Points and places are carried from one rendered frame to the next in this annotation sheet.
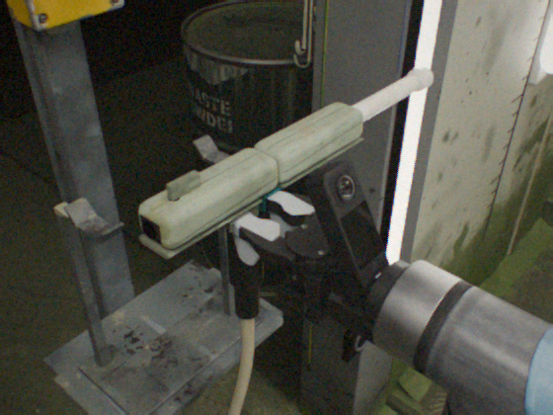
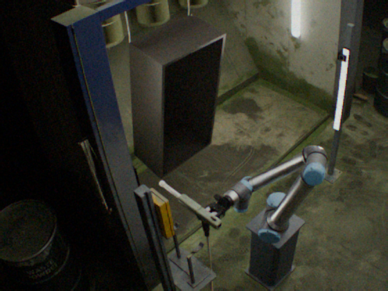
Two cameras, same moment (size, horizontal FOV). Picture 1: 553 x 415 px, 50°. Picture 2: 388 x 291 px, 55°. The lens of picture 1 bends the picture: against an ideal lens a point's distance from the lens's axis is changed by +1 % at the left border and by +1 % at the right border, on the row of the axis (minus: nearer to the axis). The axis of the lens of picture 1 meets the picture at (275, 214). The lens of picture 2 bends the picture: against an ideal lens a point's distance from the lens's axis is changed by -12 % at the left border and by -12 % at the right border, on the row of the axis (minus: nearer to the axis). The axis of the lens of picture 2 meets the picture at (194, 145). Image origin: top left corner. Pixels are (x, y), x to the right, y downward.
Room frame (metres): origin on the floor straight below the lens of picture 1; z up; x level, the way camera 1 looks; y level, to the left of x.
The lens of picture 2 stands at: (0.29, 1.48, 2.95)
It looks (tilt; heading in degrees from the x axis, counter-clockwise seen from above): 41 degrees down; 279
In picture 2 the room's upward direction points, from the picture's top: 6 degrees counter-clockwise
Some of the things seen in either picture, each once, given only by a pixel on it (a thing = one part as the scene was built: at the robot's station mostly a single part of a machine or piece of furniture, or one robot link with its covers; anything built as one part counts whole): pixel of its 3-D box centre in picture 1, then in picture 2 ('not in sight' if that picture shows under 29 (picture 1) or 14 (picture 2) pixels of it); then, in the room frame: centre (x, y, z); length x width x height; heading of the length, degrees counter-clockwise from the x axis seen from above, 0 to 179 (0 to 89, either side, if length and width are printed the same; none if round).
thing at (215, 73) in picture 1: (274, 148); (42, 262); (1.82, 0.01, 0.44); 0.59 x 0.58 x 0.89; 29
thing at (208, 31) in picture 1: (273, 31); (21, 230); (1.82, 0.01, 0.86); 0.54 x 0.54 x 0.01
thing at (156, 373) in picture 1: (164, 267); (184, 254); (0.63, 0.16, 0.95); 0.26 x 0.15 x 0.32; 139
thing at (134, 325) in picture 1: (168, 340); (185, 271); (0.64, 0.17, 0.78); 0.31 x 0.23 x 0.01; 139
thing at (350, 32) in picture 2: not in sight; (341, 108); (-0.57, -1.42, 0.82); 0.05 x 0.05 x 1.64; 49
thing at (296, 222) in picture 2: not in sight; (272, 249); (0.07, -0.31, 0.32); 0.31 x 0.31 x 0.64; 49
